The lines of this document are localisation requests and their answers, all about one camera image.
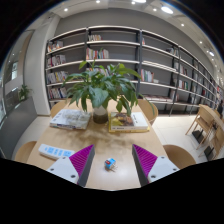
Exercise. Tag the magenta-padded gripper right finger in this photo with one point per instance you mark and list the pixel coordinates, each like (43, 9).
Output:
(161, 168)

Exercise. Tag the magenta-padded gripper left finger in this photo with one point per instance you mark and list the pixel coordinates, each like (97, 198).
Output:
(65, 169)

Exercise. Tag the light wooden round-backed chair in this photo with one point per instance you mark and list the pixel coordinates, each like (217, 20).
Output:
(180, 156)
(57, 108)
(25, 152)
(148, 110)

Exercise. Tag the yellow book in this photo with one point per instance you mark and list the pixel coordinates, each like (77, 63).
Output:
(128, 131)

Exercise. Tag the white magazine book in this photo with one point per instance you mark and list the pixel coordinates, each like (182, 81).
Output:
(70, 119)

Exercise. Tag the wooden tables and chairs group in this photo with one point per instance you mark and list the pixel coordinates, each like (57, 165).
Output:
(208, 123)

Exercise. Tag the green potted plant white pot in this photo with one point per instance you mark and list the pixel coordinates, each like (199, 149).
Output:
(100, 93)

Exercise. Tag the small background potted plant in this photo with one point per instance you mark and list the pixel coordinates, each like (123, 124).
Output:
(24, 92)

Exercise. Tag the grey shelf unit with books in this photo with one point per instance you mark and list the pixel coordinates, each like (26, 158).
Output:
(70, 50)

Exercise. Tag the ceiling spot lights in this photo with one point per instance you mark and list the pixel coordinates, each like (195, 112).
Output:
(166, 9)

